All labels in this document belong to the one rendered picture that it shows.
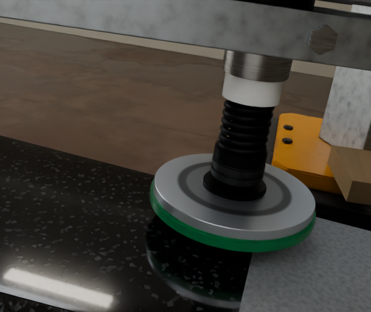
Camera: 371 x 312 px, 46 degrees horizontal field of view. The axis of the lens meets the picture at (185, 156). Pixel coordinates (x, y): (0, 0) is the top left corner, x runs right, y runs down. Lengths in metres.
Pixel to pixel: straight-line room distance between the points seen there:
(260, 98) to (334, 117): 0.76
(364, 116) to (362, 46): 0.68
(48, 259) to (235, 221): 0.21
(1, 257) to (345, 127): 0.93
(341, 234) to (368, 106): 0.56
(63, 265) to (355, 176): 0.65
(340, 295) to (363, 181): 0.46
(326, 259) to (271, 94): 0.22
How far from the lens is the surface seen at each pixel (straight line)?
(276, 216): 0.53
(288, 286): 0.52
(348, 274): 0.58
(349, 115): 1.21
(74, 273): 0.50
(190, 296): 0.48
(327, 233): 0.65
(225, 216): 0.51
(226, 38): 0.46
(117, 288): 0.48
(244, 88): 0.50
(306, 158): 1.14
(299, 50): 0.48
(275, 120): 1.54
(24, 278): 0.50
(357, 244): 0.64
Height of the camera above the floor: 1.18
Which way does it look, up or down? 23 degrees down
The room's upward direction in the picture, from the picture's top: 7 degrees clockwise
